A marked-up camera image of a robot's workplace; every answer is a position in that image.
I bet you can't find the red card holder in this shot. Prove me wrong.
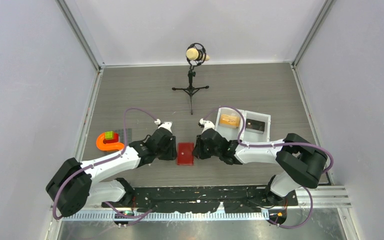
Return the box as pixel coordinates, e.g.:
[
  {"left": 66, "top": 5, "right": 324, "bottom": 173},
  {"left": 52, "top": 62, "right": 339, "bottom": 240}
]
[{"left": 176, "top": 142, "right": 194, "bottom": 166}]

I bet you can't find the orange credit card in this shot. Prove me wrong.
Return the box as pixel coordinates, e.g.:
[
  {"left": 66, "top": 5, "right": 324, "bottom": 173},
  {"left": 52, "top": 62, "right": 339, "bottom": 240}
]
[{"left": 219, "top": 114, "right": 241, "bottom": 129}]

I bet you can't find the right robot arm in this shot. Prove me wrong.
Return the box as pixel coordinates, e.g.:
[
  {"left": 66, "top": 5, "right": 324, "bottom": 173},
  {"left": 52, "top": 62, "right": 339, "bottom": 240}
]
[{"left": 192, "top": 128, "right": 329, "bottom": 205}]

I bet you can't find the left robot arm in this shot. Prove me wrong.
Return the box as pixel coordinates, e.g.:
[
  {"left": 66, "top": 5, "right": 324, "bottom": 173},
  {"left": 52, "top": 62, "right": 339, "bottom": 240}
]
[{"left": 45, "top": 127, "right": 176, "bottom": 220}]

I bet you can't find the black credit card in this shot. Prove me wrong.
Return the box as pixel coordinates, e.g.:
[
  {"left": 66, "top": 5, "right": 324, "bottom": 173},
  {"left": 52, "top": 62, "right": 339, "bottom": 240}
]
[{"left": 245, "top": 119, "right": 266, "bottom": 134}]

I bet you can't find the white two-compartment tray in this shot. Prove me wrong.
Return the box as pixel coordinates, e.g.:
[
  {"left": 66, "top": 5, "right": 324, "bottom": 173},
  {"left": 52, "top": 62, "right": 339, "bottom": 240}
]
[{"left": 215, "top": 107, "right": 271, "bottom": 143}]

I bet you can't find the grey studded baseplate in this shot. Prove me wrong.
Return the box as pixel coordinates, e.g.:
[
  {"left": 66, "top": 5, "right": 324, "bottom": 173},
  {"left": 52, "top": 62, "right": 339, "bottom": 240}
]
[{"left": 115, "top": 128, "right": 132, "bottom": 143}]

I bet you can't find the red toy block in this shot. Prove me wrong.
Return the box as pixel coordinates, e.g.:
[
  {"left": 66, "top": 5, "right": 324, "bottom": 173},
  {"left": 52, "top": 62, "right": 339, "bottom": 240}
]
[{"left": 103, "top": 132, "right": 119, "bottom": 144}]

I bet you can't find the orange curved plastic piece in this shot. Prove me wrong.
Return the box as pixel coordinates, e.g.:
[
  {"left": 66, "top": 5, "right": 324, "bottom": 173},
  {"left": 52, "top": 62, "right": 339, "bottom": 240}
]
[{"left": 95, "top": 132, "right": 125, "bottom": 152}]

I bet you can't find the green toy block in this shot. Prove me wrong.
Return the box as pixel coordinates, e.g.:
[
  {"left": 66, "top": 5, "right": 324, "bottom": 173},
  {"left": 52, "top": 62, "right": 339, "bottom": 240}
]
[{"left": 104, "top": 131, "right": 115, "bottom": 141}]

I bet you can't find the black microphone tripod stand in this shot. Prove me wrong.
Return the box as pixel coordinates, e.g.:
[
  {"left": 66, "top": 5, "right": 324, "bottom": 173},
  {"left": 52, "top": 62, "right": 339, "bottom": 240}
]
[{"left": 172, "top": 42, "right": 210, "bottom": 115}]

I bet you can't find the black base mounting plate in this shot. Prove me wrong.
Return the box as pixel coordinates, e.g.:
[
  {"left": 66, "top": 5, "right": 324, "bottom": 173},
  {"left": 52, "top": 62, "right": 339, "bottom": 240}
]
[{"left": 118, "top": 185, "right": 298, "bottom": 214}]

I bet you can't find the beige microphone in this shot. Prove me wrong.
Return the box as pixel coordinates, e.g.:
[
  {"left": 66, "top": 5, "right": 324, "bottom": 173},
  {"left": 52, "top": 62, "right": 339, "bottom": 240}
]
[{"left": 185, "top": 47, "right": 210, "bottom": 62}]

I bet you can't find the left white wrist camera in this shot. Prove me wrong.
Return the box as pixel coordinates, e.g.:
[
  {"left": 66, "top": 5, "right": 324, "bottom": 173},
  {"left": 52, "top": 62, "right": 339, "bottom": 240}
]
[{"left": 154, "top": 118, "right": 173, "bottom": 133}]

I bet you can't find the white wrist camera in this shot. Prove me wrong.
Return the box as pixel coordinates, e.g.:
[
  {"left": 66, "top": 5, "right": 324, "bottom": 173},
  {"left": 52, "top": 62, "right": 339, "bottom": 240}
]
[
  {"left": 198, "top": 118, "right": 215, "bottom": 133},
  {"left": 154, "top": 118, "right": 173, "bottom": 133}
]

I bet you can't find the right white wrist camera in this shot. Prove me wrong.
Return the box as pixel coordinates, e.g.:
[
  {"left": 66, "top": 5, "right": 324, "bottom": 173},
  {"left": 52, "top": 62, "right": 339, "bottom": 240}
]
[{"left": 198, "top": 118, "right": 215, "bottom": 133}]

